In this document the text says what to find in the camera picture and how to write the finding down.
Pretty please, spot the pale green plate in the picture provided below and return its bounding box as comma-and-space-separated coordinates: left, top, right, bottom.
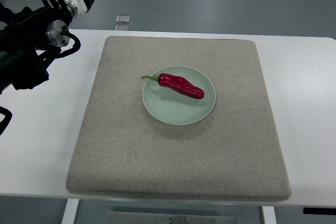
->
142, 66, 216, 125

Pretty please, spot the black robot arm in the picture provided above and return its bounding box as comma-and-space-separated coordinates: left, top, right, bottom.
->
1, 0, 81, 91

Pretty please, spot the white table leg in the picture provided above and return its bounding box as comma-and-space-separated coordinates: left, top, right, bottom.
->
262, 206, 277, 224
61, 199, 80, 224

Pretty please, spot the clear floor socket cover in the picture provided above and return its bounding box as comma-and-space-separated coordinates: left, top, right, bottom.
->
115, 14, 130, 24

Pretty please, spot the black table control panel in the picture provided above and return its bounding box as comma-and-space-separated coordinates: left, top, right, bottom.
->
302, 207, 336, 215

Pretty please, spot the white table leg left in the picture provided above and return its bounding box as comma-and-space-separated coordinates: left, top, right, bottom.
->
61, 199, 80, 224

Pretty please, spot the beige felt mat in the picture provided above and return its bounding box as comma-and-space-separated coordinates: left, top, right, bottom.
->
66, 36, 291, 201

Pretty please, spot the red chili pepper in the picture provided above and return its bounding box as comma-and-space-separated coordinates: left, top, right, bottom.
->
141, 73, 205, 100

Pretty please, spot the metal base plate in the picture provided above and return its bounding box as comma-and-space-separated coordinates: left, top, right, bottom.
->
106, 211, 237, 224

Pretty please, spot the white table leg right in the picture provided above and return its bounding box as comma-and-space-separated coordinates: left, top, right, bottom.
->
262, 206, 277, 224

